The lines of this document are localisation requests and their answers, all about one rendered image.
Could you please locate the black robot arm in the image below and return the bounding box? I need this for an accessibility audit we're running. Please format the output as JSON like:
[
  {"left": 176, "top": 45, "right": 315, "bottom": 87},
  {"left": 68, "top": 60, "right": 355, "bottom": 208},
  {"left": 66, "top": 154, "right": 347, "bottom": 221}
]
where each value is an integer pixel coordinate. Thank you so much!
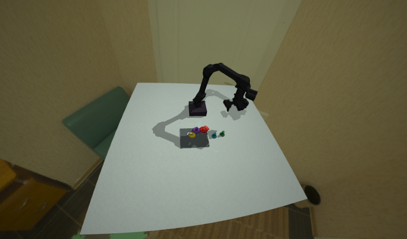
[{"left": 193, "top": 63, "right": 258, "bottom": 111}]

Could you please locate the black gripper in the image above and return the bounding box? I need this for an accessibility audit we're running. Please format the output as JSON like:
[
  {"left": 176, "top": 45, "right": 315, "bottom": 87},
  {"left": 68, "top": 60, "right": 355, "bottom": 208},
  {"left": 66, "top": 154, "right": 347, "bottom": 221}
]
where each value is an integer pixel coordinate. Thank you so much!
[{"left": 223, "top": 94, "right": 249, "bottom": 112}]

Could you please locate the purple gear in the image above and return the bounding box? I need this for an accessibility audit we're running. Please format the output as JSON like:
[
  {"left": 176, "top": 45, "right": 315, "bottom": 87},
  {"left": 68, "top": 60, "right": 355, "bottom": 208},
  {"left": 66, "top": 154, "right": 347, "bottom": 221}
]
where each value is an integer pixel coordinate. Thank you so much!
[{"left": 192, "top": 127, "right": 200, "bottom": 134}]

